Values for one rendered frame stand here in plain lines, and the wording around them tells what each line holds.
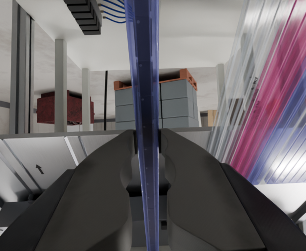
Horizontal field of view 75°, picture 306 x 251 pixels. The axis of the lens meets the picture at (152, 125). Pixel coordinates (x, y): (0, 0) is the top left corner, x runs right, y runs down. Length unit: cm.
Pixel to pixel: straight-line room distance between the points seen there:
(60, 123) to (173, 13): 49
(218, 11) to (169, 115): 220
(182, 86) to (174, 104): 27
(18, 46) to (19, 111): 18
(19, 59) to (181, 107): 229
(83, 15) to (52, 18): 17
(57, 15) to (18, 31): 11
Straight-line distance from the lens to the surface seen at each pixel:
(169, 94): 283
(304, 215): 64
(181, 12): 66
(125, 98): 312
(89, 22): 58
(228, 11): 70
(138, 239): 48
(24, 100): 63
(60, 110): 73
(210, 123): 680
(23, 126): 62
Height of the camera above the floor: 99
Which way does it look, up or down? 5 degrees down
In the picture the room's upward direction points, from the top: 178 degrees clockwise
